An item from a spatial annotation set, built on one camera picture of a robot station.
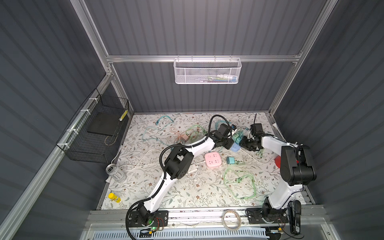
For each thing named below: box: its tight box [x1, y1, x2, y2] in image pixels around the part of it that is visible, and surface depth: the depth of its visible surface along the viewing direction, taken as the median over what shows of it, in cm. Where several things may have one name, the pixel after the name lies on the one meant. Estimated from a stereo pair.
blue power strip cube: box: [231, 142, 241, 152], surface depth 98 cm
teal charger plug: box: [226, 156, 235, 164], surface depth 94 cm
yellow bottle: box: [108, 192, 122, 203], surface depth 77 cm
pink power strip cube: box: [204, 151, 222, 169], surface depth 93 cm
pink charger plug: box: [181, 134, 190, 142], surface depth 104 cm
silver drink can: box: [105, 164, 127, 183], surface depth 79 cm
